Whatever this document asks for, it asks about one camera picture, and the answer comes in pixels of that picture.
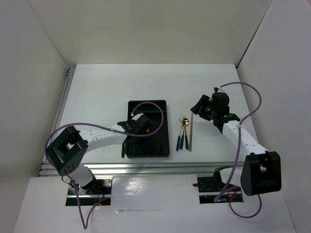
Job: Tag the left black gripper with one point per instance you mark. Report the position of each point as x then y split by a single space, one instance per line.
144 141

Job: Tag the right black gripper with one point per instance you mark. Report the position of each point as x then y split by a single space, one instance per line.
195 109

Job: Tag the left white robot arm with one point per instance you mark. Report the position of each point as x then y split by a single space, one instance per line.
66 151

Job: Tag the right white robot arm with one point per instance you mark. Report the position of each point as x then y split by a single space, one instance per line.
261 171

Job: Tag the black cutlery tray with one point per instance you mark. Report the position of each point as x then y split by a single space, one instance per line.
157 145

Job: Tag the metal chopstick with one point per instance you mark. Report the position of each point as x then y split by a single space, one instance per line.
192 132
190 136

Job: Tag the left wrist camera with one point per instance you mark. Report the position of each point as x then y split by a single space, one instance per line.
141 122

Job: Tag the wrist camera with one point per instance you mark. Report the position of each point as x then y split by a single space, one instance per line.
141 122
218 90

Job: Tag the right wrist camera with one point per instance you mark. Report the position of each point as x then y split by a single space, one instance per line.
218 90

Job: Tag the aluminium frame rail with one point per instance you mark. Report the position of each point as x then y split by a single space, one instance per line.
100 94

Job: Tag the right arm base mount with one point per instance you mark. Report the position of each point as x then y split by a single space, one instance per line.
208 189

